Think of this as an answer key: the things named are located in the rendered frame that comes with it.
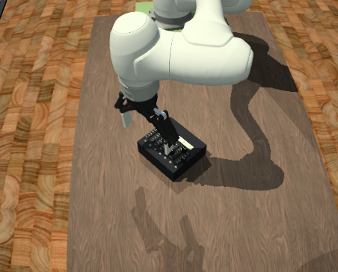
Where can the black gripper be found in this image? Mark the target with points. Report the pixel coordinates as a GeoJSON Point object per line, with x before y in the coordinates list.
{"type": "Point", "coordinates": [160, 120]}

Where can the black lighting desk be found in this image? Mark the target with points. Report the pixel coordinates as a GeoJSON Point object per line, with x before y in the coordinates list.
{"type": "Point", "coordinates": [185, 153]}

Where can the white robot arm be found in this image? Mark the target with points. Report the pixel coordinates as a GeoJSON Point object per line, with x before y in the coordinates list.
{"type": "Point", "coordinates": [204, 53]}

